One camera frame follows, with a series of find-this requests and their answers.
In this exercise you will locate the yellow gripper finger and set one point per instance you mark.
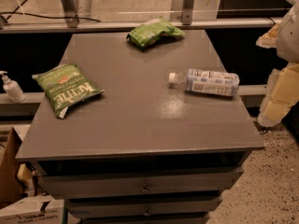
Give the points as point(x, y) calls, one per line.
point(282, 93)
point(269, 39)

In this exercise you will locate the blue plastic water bottle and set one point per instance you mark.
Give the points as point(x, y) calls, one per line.
point(208, 82)

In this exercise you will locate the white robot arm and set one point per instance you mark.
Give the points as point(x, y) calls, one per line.
point(288, 36)

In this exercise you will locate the green snack bag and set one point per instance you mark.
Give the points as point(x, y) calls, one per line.
point(149, 32)

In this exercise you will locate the green Kettle jalapeno chip bag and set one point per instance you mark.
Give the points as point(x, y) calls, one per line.
point(65, 86)

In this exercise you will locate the white pump sanitizer bottle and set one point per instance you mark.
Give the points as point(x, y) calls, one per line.
point(12, 88)

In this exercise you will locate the grey drawer cabinet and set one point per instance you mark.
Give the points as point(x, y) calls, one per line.
point(140, 123)

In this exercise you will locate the top grey drawer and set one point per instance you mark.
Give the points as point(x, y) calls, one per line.
point(119, 185)

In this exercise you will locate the grey drawer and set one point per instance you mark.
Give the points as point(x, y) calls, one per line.
point(119, 185)
point(145, 206)

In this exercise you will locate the middle grey drawer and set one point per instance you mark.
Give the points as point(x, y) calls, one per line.
point(145, 206)

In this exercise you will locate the white cardboard box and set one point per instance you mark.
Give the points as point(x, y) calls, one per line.
point(35, 210)

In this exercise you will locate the brown cardboard box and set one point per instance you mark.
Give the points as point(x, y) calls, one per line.
point(11, 188)

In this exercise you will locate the metal bracket right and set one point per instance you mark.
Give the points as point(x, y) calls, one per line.
point(187, 12)

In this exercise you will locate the metal bracket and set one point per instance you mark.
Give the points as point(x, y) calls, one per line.
point(187, 12)
point(70, 13)

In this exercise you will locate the metal bracket left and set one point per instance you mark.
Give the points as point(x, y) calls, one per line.
point(70, 13)

